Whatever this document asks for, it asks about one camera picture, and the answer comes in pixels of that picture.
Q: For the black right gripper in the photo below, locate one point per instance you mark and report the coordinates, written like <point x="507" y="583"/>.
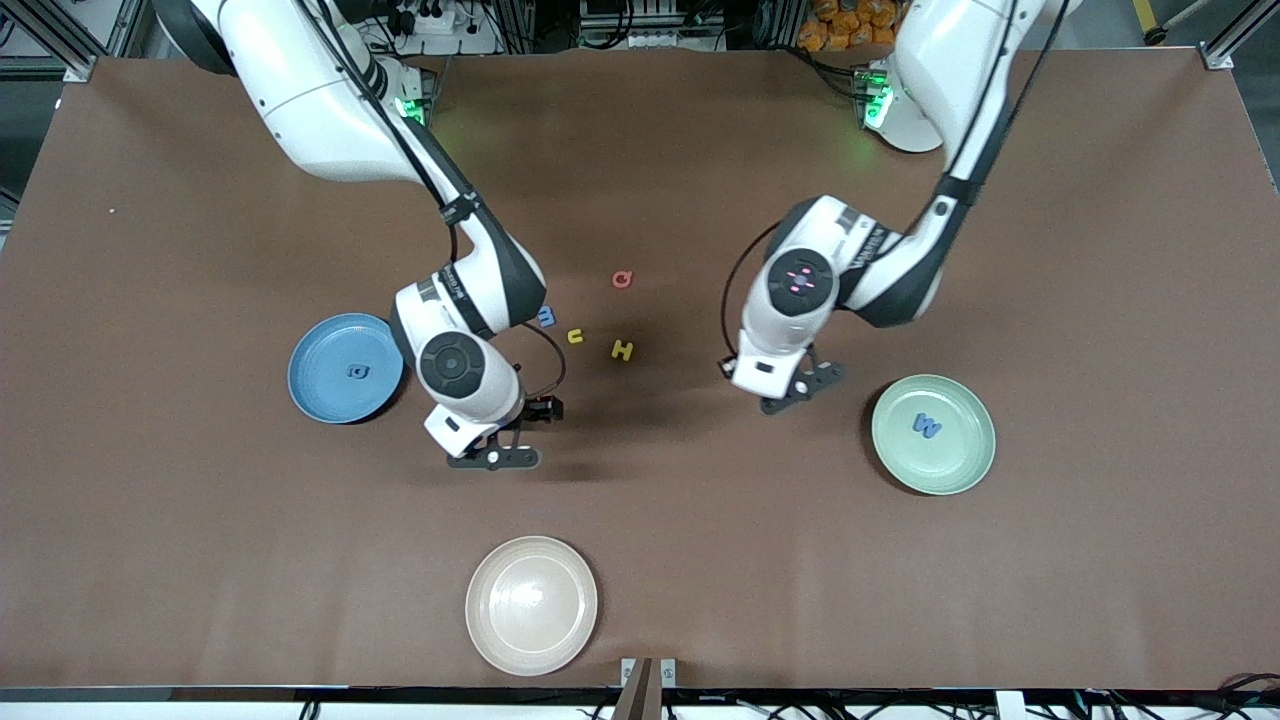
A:
<point x="537" y="410"/>

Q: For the blue foam letter m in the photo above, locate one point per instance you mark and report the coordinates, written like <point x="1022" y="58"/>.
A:
<point x="548" y="317"/>

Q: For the yellow foam letter H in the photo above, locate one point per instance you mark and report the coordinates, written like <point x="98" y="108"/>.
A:
<point x="622" y="349"/>

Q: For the blue foam letter W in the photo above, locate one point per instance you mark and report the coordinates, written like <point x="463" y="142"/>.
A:
<point x="927" y="426"/>

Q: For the red foam letter Q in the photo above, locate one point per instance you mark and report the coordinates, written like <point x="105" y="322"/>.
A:
<point x="622" y="279"/>

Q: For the blue foam letter a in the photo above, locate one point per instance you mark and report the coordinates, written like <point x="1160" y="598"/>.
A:
<point x="358" y="372"/>

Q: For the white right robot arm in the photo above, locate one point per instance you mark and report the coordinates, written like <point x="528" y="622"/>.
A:
<point x="460" y="390"/>

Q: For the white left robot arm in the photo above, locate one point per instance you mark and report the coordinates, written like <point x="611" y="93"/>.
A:
<point x="790" y="320"/>

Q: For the light green plate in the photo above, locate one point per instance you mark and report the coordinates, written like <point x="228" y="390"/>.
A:
<point x="950" y="460"/>

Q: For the beige plate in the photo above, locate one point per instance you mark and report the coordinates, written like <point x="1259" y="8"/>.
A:
<point x="531" y="606"/>

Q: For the blue plate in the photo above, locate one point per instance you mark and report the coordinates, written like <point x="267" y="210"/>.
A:
<point x="335" y="390"/>

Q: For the brown wedge bar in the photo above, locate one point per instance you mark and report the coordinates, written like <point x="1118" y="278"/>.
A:
<point x="640" y="700"/>

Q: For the orange objects pile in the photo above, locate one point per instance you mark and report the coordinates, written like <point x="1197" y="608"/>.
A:
<point x="845" y="25"/>

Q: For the white power strip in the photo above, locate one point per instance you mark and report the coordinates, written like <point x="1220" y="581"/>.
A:
<point x="425" y="20"/>

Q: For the small metal table bracket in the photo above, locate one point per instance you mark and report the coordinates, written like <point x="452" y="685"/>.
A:
<point x="668" y="674"/>

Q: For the aluminium frame post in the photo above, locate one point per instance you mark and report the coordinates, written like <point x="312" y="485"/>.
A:
<point x="1218" y="58"/>
<point x="80" y="68"/>

